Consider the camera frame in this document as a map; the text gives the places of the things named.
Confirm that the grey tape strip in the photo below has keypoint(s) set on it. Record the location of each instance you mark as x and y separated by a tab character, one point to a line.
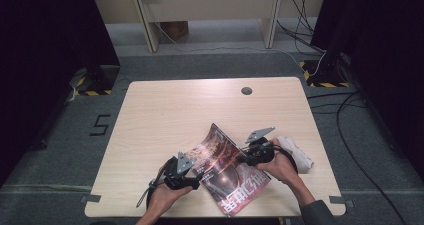
340	201
90	198

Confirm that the black yellow striped stand base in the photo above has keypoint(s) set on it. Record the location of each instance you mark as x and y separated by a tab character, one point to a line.
100	80
321	76

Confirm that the red cover magazine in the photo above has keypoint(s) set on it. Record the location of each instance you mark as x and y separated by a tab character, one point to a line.
230	185

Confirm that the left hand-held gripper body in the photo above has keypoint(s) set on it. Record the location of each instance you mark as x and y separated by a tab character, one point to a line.
178	180

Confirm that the brown cardboard box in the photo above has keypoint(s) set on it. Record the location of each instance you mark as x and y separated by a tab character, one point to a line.
175	30

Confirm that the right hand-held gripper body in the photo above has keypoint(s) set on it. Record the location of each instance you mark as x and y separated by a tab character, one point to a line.
260	153

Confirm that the beige cloth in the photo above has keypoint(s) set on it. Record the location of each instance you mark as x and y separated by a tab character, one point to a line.
300	156

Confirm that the person's right hand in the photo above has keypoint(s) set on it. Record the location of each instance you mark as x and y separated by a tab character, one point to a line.
281	168

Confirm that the black curtain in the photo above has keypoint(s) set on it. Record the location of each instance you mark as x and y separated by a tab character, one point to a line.
383	51
43	68

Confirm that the person's left hand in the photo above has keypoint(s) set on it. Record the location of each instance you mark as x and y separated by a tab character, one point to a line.
163	198

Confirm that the beige wooden desk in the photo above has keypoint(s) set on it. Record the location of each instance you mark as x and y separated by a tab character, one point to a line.
213	6

